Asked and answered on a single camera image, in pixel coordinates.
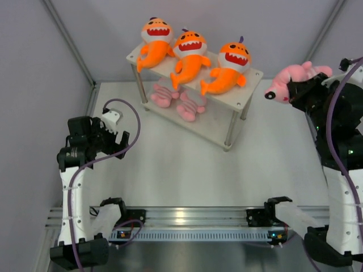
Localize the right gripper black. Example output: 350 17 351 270
286 71 334 133

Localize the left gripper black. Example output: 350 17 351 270
87 117 129 159

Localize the pink frog plush front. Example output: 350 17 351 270
264 61 333 104

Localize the pink striped plush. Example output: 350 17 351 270
176 90 207 122

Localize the large orange shark plush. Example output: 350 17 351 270
200 36 251 95

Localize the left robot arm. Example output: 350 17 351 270
49 111 130 271

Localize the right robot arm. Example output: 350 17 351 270
264 69 362 267

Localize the white two-tier shelf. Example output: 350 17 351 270
126 43 263 151

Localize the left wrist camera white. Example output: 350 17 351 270
100 109 123 135

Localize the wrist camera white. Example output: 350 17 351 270
100 109 123 135
322 57 362 87

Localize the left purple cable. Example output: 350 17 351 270
67 98 145 272

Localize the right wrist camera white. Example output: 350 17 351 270
322 57 362 87

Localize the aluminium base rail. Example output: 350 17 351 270
45 206 355 229

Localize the perforated cable duct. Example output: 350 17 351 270
109 229 287 243

